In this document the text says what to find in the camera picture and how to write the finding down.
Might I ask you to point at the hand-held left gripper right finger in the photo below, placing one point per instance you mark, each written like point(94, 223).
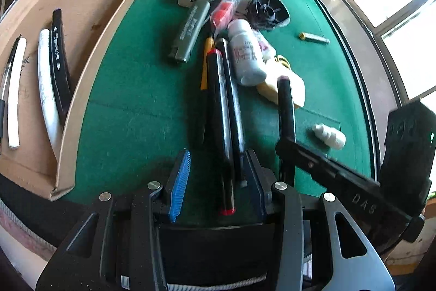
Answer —
point(258, 182)

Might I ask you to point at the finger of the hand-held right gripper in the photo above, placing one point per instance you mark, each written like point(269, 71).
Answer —
point(303, 159)

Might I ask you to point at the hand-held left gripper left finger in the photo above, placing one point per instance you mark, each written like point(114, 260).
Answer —
point(179, 188)

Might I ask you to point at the black marker pen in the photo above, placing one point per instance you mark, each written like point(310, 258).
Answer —
point(235, 113)
point(286, 110)

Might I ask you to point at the black marker with red end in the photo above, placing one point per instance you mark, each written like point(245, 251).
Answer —
point(219, 127)

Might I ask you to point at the black round ribbed cap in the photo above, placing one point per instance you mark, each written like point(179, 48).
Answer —
point(267, 9)

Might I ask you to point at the cardboard box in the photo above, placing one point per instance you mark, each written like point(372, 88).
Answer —
point(95, 4)

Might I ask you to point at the small white dropper bottle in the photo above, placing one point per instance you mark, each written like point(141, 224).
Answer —
point(329, 136)

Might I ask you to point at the cream plastic bottle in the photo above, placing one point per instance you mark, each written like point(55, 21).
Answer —
point(269, 86)

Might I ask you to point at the small yellow object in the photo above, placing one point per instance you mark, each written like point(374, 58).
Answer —
point(283, 61)

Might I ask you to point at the white bottle with red label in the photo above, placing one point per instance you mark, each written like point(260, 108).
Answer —
point(246, 54)

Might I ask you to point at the pink and white tube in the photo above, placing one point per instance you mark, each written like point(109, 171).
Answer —
point(265, 45)

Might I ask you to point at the dark pen with yellow end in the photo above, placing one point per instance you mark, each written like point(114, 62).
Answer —
point(315, 38)

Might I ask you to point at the grey utility knife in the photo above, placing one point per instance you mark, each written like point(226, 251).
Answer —
point(189, 32)

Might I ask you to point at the curved white plastic strip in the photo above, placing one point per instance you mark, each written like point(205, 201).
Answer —
point(47, 93)

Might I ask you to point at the clear case with red contents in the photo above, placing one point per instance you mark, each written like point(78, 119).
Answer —
point(226, 6)

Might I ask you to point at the straight white plastic tube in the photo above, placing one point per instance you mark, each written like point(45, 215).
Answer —
point(15, 96)

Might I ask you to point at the black and silver pen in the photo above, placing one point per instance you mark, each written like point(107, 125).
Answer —
point(6, 79)

